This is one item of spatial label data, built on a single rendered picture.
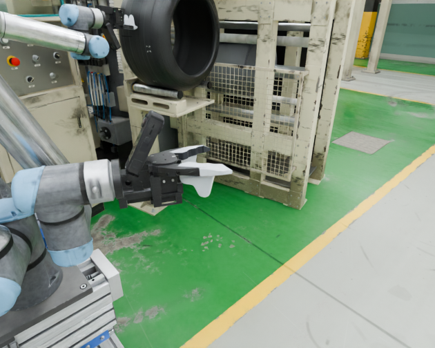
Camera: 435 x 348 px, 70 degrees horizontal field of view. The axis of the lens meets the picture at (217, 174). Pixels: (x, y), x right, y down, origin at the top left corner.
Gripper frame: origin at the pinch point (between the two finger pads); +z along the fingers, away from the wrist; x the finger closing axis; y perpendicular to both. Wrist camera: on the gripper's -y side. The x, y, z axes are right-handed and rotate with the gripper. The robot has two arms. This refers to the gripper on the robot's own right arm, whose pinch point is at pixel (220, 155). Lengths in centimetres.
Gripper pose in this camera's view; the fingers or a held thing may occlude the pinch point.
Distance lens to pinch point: 60.2
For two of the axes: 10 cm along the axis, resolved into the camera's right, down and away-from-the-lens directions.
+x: 2.8, 3.3, -9.0
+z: 9.6, -1.3, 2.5
